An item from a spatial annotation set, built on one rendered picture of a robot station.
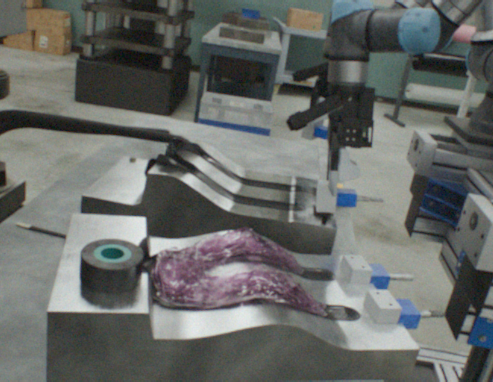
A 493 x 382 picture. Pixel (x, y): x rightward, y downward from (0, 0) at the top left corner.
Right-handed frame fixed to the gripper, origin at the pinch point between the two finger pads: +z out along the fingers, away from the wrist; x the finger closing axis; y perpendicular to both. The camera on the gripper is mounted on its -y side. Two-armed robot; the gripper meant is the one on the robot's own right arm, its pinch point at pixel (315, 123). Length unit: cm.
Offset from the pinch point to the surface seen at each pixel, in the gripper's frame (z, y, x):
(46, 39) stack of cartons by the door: 75, -548, 322
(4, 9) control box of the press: -19, -64, -55
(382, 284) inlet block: 10, 43, -55
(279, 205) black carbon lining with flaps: 7, 17, -47
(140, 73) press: 58, -279, 222
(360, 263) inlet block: 7, 38, -57
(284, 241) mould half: 11, 22, -53
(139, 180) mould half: 9, -13, -57
